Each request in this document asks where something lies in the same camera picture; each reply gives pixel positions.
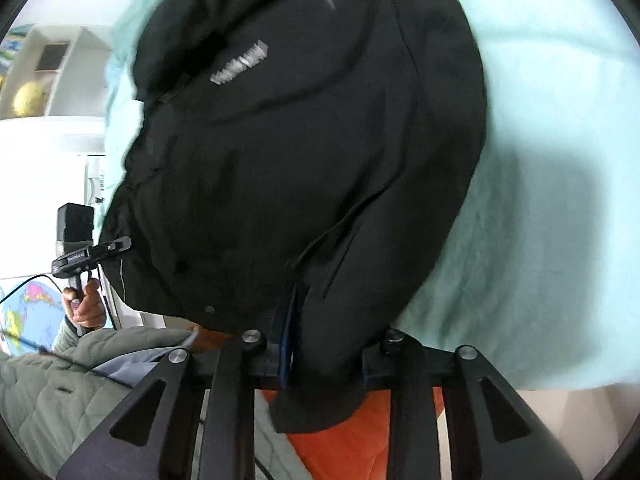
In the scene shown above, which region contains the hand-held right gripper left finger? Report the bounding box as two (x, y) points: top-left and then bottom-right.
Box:
(56, 329), (301, 480)

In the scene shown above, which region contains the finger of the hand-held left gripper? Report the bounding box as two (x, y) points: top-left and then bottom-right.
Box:
(91, 236), (133, 262)

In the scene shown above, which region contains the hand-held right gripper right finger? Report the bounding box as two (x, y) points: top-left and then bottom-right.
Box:
(360, 329), (583, 480)

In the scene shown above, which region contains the black hooded jacket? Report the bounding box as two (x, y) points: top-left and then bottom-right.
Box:
(97, 0), (488, 433)

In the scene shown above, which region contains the person's left forearm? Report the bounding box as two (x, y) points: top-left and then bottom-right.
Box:
(0, 317), (201, 480)

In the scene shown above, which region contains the person's left hand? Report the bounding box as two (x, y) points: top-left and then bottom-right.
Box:
(61, 276), (108, 335)

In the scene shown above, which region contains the colourful world map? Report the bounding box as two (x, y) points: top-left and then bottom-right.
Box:
(0, 279), (68, 357)

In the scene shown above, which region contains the orange cloth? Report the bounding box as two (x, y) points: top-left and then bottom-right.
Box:
(192, 325), (446, 480)

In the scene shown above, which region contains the yellow globe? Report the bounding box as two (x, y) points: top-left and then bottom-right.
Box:
(12, 80), (47, 118)

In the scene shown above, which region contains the white built-in bookshelf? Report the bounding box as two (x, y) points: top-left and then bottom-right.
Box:
(0, 24), (118, 153)

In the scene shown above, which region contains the teal quilted blanket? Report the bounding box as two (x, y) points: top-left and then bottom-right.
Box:
(102, 0), (640, 391)

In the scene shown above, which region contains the black cable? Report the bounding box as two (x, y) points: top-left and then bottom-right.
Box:
(0, 272), (121, 386)

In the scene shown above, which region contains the black picture frame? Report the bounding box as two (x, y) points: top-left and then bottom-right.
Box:
(36, 42), (69, 72)

